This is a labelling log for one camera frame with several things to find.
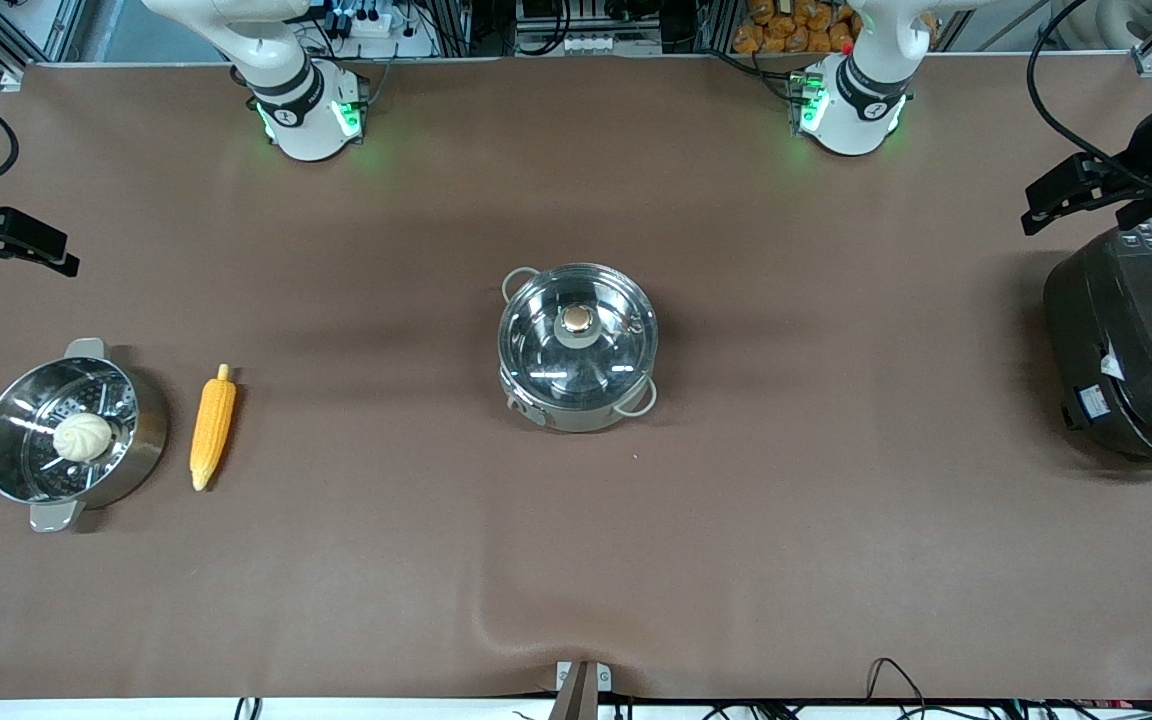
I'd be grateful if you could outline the yellow corn cob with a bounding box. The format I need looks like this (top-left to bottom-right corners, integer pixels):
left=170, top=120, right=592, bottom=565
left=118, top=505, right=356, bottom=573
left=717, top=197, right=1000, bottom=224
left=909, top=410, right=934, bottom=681
left=189, top=364, right=238, bottom=493

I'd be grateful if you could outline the glass pot lid with knob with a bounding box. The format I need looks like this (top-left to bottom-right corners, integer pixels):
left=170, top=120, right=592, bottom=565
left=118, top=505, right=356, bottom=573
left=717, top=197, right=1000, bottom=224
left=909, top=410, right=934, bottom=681
left=498, top=263, right=659, bottom=411

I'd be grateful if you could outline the steel steamer pot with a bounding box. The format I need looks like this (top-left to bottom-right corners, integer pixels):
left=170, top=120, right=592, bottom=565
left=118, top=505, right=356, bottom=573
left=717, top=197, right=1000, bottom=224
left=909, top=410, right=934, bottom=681
left=0, top=338, right=170, bottom=534

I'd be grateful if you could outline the white rounded plastic housing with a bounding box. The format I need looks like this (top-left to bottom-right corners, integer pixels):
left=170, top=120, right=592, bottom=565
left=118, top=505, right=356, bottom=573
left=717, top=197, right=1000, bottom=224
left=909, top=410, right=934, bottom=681
left=1051, top=0, right=1152, bottom=51

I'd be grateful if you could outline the black rice cooker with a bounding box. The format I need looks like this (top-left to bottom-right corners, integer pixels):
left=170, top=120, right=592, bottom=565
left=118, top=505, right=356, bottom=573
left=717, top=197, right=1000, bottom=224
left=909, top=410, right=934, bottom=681
left=1043, top=225, right=1152, bottom=473

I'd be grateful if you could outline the white steamed bun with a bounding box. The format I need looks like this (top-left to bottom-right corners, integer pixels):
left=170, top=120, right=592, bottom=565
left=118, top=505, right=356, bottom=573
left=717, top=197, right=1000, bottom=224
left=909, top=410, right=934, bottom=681
left=53, top=412, right=115, bottom=463

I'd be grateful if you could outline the pile of orange bread rolls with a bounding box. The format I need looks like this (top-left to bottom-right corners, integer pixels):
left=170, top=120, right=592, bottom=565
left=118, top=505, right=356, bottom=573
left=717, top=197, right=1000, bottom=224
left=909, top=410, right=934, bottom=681
left=734, top=0, right=857, bottom=54

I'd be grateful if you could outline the white power strip with plugs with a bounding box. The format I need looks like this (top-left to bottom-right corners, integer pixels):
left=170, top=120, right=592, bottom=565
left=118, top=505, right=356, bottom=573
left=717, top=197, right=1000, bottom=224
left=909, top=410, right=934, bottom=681
left=321, top=0, right=437, bottom=41

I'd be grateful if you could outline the brown table mat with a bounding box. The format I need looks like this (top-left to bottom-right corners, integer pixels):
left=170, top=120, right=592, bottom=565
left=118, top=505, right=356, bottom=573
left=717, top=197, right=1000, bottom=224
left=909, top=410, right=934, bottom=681
left=0, top=55, right=1152, bottom=701

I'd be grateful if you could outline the black cable bundle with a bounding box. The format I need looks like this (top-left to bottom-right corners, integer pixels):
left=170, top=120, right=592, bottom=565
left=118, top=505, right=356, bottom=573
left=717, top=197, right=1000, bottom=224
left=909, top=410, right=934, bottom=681
left=696, top=693, right=1152, bottom=720

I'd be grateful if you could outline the black looped cable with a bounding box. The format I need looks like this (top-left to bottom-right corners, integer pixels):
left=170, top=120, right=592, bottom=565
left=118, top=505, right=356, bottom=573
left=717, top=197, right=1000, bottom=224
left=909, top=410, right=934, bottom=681
left=866, top=657, right=927, bottom=706

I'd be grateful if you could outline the steel pot with handles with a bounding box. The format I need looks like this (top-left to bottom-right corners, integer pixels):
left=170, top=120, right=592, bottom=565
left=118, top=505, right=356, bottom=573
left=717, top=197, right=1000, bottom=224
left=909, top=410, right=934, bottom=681
left=499, top=265, right=659, bottom=434

